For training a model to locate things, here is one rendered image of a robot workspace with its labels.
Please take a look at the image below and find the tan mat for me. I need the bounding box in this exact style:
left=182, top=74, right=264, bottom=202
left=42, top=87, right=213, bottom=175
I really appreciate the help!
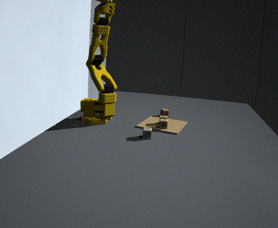
left=136, top=116, right=187, bottom=134

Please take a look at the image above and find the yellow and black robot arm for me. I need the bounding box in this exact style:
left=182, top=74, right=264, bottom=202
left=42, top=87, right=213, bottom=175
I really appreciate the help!
left=81, top=3, right=117, bottom=125

